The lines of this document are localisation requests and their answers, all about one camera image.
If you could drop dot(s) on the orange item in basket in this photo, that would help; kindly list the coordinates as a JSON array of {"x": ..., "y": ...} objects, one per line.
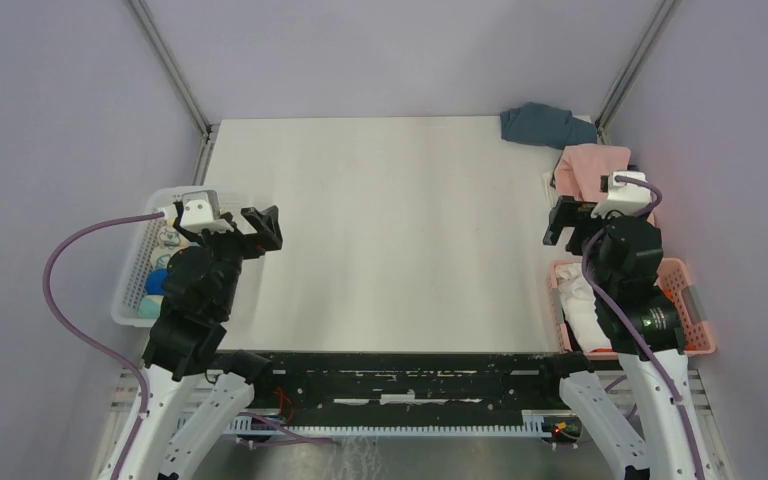
[{"x": 682, "y": 318}]

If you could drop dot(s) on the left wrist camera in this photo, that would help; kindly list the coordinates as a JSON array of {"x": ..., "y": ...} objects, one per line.
[{"x": 200, "y": 210}]

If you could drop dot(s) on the blue rolled towel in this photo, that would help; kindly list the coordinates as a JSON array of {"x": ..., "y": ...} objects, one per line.
[{"x": 154, "y": 282}]

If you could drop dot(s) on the teal blue towel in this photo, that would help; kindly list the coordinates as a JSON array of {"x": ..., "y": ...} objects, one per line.
[{"x": 538, "y": 124}]

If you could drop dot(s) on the white cable duct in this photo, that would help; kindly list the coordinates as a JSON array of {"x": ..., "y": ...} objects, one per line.
[{"x": 528, "y": 430}]

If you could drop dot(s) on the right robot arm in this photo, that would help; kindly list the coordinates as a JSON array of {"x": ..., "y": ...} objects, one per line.
[{"x": 621, "y": 254}]

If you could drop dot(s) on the white towel in basket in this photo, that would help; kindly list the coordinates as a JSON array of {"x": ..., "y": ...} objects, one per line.
[{"x": 578, "y": 305}]

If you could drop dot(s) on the white plastic basket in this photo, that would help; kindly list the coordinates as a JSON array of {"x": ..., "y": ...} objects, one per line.
[{"x": 130, "y": 288}]

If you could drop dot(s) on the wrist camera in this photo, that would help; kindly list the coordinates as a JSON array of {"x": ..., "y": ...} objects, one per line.
[
  {"x": 623, "y": 197},
  {"x": 200, "y": 210}
]

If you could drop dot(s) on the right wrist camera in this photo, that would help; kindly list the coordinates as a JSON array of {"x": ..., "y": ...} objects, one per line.
[{"x": 623, "y": 197}]

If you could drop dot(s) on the patterned rolled towel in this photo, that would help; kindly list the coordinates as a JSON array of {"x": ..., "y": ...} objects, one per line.
[
  {"x": 168, "y": 237},
  {"x": 160, "y": 257}
]

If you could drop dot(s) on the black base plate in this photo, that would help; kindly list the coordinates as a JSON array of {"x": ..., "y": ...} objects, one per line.
[{"x": 407, "y": 389}]

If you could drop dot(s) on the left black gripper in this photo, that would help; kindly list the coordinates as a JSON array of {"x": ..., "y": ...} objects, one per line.
[{"x": 268, "y": 233}]

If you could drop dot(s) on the pink towel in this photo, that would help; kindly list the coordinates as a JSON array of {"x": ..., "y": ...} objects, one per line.
[{"x": 581, "y": 168}]

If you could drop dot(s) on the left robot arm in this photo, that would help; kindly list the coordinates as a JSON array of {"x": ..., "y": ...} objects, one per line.
[{"x": 198, "y": 296}]

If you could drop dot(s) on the pink plastic basket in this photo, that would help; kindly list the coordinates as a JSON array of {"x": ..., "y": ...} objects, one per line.
[{"x": 672, "y": 274}]

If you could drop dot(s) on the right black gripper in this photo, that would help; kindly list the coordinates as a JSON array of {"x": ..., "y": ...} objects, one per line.
[{"x": 570, "y": 211}]

